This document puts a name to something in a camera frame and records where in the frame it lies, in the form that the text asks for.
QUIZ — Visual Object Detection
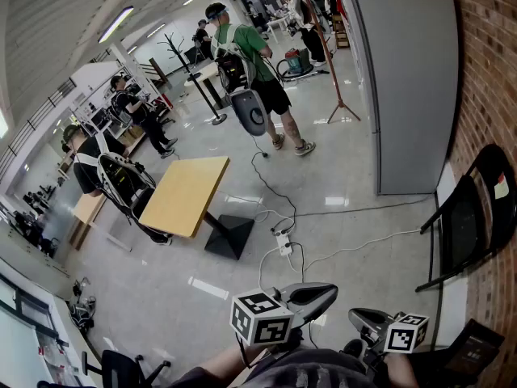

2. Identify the person's left forearm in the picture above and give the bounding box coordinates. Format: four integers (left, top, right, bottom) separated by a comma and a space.
183, 339, 284, 388

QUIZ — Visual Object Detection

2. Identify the green and red vacuum cleaner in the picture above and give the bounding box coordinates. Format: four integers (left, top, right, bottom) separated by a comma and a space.
276, 48, 330, 82

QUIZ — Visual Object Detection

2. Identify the wooden table with black base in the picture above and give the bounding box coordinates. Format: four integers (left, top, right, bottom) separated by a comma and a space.
138, 155, 256, 261

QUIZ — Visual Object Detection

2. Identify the wooden shelf unit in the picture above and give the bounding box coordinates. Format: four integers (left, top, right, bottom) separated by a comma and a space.
333, 12, 349, 50

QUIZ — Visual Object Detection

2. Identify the brown wooden coat rack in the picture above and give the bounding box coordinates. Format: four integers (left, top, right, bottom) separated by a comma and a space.
293, 0, 362, 124

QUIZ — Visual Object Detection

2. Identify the black floor cable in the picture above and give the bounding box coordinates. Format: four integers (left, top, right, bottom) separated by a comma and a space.
250, 133, 308, 274

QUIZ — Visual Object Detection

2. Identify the person's right forearm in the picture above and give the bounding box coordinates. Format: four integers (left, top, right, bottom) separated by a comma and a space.
383, 352, 419, 388

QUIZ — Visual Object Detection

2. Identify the white rectangular table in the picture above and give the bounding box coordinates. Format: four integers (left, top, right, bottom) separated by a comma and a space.
266, 16, 294, 44

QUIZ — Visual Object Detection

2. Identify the wooden desk with white legs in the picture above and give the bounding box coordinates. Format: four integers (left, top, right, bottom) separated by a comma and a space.
67, 192, 133, 254

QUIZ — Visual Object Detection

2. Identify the grey partition panel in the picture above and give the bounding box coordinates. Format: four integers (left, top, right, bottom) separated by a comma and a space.
342, 0, 460, 196

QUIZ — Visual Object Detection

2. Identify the black folding chair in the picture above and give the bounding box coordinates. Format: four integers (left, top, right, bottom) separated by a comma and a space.
414, 143, 517, 293

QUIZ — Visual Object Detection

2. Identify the white round table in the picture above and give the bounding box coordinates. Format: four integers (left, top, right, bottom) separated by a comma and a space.
183, 61, 227, 111

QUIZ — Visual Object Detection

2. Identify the black equipment pile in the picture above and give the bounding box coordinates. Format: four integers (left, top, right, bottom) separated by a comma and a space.
68, 276, 98, 333

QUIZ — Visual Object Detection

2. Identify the black office chair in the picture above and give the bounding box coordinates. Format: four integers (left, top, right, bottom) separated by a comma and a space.
80, 348, 172, 388

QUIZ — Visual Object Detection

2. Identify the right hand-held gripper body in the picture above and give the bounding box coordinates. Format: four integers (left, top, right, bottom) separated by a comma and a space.
347, 307, 430, 355

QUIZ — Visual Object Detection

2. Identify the black monitor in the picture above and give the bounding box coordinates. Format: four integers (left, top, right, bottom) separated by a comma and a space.
442, 318, 506, 379

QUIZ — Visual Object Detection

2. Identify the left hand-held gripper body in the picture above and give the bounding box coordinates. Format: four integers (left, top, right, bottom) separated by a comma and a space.
229, 282, 339, 347

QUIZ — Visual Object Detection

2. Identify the white metal shelf rack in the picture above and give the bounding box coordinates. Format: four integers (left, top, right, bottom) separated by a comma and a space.
70, 61, 179, 149

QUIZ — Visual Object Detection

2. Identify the black coat rack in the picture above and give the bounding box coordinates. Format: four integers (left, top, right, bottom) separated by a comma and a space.
157, 32, 228, 127

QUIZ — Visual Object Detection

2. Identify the white floor cable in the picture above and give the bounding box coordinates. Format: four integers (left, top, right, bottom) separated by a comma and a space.
258, 228, 423, 294

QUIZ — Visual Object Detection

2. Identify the person's black printed shirt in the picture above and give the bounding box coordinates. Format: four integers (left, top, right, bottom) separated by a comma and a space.
173, 348, 409, 388

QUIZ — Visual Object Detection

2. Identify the person's right black shoe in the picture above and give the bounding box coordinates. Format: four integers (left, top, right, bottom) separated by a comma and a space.
343, 338, 365, 358

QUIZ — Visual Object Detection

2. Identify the white power strip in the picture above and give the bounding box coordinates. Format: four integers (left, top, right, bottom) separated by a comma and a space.
275, 232, 294, 257

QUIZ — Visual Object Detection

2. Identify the yellow sticky note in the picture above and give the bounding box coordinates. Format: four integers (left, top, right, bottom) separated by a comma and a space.
494, 174, 511, 200

